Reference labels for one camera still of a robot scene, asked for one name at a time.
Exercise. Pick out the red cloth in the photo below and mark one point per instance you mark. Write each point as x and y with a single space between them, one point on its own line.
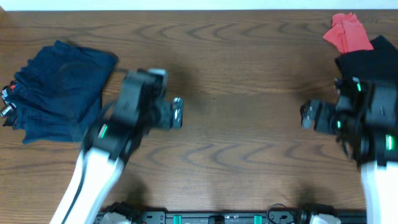
347 34

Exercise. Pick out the black garment with printed label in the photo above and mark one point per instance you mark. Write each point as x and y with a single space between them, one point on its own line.
9 110

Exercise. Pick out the folded navy blue shorts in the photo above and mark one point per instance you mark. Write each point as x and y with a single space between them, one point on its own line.
58 92

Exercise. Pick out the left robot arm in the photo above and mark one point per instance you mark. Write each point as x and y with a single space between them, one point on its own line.
111 139

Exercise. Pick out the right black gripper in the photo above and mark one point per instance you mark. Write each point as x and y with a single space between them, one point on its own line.
327 110

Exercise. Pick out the black polo shirt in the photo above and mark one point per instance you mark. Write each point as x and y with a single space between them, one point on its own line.
379 64

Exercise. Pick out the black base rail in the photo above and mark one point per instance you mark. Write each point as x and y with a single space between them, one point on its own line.
277 213

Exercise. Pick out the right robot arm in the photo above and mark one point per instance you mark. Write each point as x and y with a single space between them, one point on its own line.
364 122

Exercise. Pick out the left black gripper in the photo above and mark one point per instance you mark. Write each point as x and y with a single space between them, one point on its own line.
164 123

